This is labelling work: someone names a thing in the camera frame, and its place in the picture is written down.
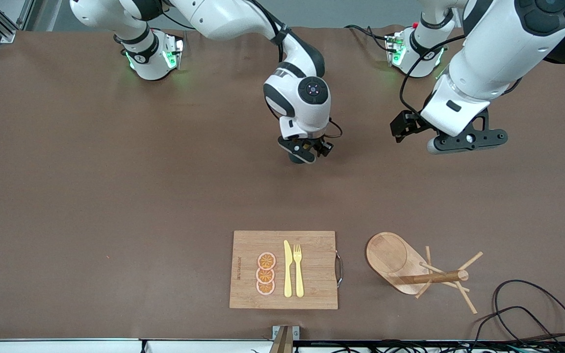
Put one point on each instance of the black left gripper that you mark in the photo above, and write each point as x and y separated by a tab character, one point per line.
416	123

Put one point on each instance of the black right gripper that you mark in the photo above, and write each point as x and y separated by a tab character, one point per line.
320	145

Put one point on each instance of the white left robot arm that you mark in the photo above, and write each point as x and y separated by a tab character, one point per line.
498	63

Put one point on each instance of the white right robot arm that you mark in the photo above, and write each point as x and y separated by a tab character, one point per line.
223	19

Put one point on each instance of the wooden mug rack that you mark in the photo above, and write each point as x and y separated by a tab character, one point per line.
390	255

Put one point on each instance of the orange slice toy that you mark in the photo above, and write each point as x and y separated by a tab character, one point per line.
265	276
266	261
265	288

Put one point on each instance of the yellow plastic knife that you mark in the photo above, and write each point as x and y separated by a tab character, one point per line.
288	274

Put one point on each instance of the yellow plastic fork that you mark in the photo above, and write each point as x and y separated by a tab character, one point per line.
298	279

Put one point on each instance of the brown table mat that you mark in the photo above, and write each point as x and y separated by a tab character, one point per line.
115	196

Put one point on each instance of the grey metal bracket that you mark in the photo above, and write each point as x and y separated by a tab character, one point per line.
276	332

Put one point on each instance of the aluminium frame profile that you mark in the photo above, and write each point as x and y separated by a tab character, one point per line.
5	35

